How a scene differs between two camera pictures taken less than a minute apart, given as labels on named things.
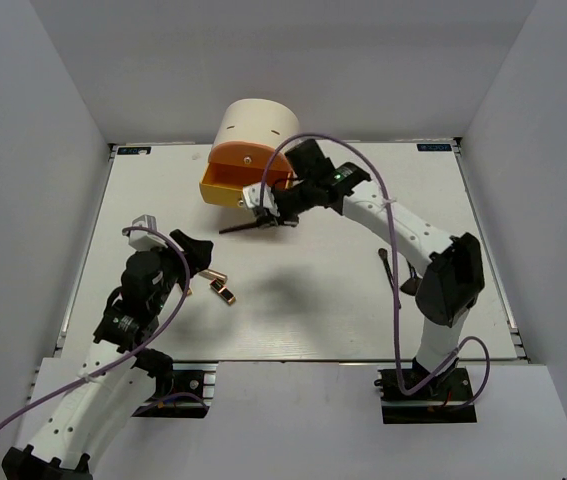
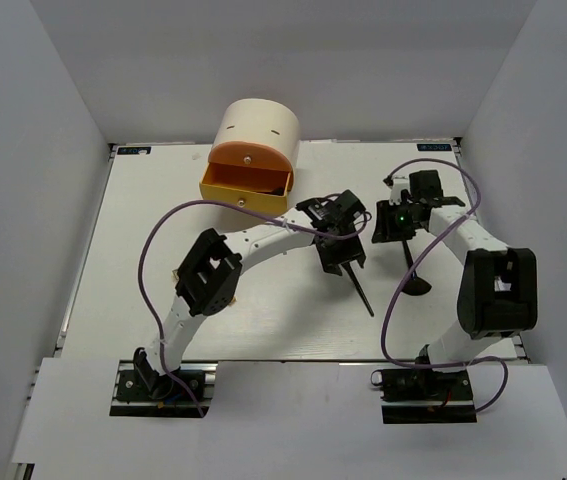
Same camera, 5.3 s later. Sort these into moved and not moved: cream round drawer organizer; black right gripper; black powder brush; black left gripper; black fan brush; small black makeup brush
Moved: black right gripper; black left gripper; black powder brush; small black makeup brush
Not moved: cream round drawer organizer; black fan brush
